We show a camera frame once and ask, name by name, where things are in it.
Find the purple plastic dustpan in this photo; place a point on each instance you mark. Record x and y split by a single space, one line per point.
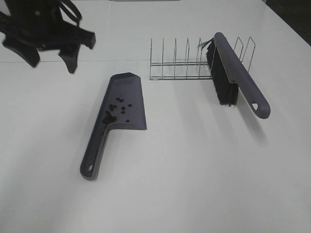
124 85

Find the chrome wire dish rack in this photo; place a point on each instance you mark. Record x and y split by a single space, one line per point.
180 67

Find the purple hand brush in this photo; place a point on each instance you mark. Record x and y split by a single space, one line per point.
230 76

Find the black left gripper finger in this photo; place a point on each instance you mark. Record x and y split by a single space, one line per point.
69 54
29 54

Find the pile of coffee beans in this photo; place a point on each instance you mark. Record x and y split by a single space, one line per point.
117 111

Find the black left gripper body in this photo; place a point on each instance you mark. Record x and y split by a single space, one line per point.
44 24

